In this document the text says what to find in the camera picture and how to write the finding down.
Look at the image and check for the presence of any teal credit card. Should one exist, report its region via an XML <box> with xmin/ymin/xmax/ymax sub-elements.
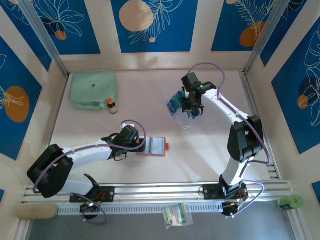
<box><xmin>171</xmin><ymin>96</ymin><xmax>183</xmax><ymax>110</ymax></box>

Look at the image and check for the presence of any aluminium frame post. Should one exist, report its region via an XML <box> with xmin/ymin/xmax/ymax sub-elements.
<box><xmin>17</xmin><ymin>0</ymin><xmax>70</xmax><ymax>78</ymax></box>
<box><xmin>243</xmin><ymin>0</ymin><xmax>292</xmax><ymax>77</ymax></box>

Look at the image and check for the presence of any brown bottle orange cap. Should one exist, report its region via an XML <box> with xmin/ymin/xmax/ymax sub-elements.
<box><xmin>107</xmin><ymin>98</ymin><xmax>118</xmax><ymax>115</ymax></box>

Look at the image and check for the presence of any black controller box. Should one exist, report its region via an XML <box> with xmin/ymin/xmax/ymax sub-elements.
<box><xmin>79</xmin><ymin>201</ymin><xmax>102</xmax><ymax>221</ymax></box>

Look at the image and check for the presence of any aluminium corner extrusion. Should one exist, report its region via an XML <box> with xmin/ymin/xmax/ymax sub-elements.
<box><xmin>286</xmin><ymin>208</ymin><xmax>305</xmax><ymax>240</ymax></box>

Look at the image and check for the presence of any beige sponge block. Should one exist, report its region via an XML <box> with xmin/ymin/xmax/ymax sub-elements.
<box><xmin>16</xmin><ymin>203</ymin><xmax>59</xmax><ymax>221</ymax></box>

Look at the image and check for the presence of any green canister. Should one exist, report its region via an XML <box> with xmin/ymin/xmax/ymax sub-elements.
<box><xmin>277</xmin><ymin>194</ymin><xmax>305</xmax><ymax>210</ymax></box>

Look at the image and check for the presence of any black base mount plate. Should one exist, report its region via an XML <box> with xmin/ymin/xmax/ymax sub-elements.
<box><xmin>69</xmin><ymin>186</ymin><xmax>116</xmax><ymax>204</ymax></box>
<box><xmin>201</xmin><ymin>183</ymin><xmax>249</xmax><ymax>201</ymax></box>

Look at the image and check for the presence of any white slotted cable duct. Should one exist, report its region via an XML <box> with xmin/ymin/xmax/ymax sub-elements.
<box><xmin>56</xmin><ymin>202</ymin><xmax>225</xmax><ymax>216</ymax></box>

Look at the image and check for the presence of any aluminium side rail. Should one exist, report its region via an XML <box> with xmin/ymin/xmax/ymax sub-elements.
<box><xmin>239</xmin><ymin>70</ymin><xmax>281</xmax><ymax>181</ymax></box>

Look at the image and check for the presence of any clear plastic bag with packet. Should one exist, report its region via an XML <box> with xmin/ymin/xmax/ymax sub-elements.
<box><xmin>161</xmin><ymin>202</ymin><xmax>195</xmax><ymax>230</ymax></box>

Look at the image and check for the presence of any mint green zip pouch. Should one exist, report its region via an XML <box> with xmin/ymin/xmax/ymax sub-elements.
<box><xmin>68</xmin><ymin>70</ymin><xmax>120</xmax><ymax>111</ymax></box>

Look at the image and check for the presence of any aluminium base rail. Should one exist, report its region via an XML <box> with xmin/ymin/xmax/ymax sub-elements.
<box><xmin>21</xmin><ymin>179</ymin><xmax>295</xmax><ymax>205</ymax></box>

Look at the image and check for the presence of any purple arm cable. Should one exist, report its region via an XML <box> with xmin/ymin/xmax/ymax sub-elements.
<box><xmin>32</xmin><ymin>120</ymin><xmax>148</xmax><ymax>195</ymax></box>
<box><xmin>188</xmin><ymin>62</ymin><xmax>272</xmax><ymax>166</ymax></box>

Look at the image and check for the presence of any orange card holder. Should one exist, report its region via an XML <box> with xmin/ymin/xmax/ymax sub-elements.
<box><xmin>136</xmin><ymin>136</ymin><xmax>171</xmax><ymax>157</ymax></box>

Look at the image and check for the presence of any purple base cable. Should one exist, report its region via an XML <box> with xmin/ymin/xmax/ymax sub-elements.
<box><xmin>71</xmin><ymin>192</ymin><xmax>109</xmax><ymax>225</ymax></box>
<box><xmin>224</xmin><ymin>178</ymin><xmax>266</xmax><ymax>220</ymax></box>

